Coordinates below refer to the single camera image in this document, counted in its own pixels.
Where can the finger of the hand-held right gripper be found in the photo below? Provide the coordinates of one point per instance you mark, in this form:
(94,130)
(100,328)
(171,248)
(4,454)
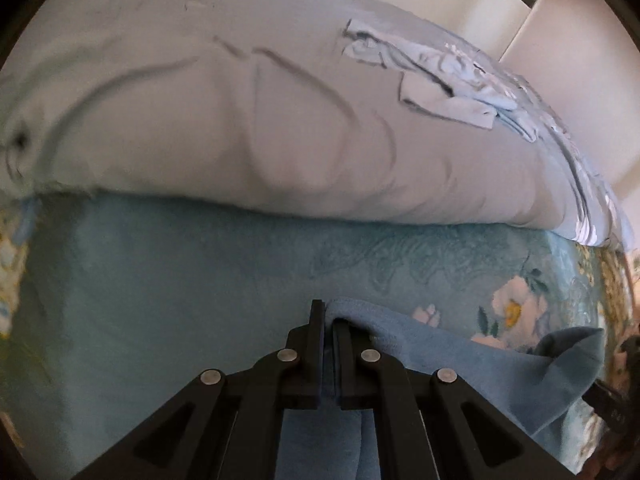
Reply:
(607,405)

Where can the teal floral blanket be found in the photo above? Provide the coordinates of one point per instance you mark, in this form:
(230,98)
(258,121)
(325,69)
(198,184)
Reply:
(150,280)

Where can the blue fleece garment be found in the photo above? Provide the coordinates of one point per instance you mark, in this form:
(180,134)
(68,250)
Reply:
(450,365)

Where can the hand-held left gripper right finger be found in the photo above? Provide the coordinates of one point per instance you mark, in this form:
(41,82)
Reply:
(341,355)

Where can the pale grey-blue quilt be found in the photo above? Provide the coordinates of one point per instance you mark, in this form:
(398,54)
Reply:
(200,125)

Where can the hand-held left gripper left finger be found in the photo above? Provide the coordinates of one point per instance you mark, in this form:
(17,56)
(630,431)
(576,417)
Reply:
(316,345)

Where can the crumpled light blue clothes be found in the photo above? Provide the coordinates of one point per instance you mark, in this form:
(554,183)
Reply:
(450,80)

